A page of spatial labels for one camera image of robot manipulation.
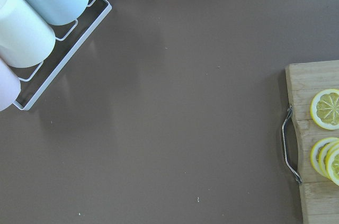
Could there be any front stacked lemon slice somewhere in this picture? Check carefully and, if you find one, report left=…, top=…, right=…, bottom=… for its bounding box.
left=326, top=149, right=339, bottom=185

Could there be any cream white cup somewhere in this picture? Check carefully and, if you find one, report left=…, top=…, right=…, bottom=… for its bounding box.
left=1, top=0, right=56, bottom=68

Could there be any pink cup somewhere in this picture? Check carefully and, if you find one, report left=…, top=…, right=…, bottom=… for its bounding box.
left=0, top=59, right=21, bottom=111

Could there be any stacked lemon slice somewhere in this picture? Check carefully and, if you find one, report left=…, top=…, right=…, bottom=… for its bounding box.
left=318, top=141, right=338, bottom=178
left=326, top=149, right=339, bottom=185
left=310, top=137, right=338, bottom=177

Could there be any back stacked lemon slice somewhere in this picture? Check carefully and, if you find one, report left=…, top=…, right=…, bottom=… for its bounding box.
left=310, top=137, right=338, bottom=177

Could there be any middle stacked lemon slice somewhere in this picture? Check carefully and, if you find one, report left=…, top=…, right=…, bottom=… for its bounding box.
left=318, top=141, right=338, bottom=178

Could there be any white wire cup rack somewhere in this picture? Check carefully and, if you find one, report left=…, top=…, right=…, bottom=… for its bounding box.
left=13, top=0, right=112, bottom=111

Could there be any wooden cutting board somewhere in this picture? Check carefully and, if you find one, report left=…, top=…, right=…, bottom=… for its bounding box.
left=286, top=60, right=338, bottom=223

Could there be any single lemon slice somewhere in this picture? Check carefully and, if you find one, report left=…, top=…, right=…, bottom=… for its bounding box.
left=310, top=88, right=338, bottom=130

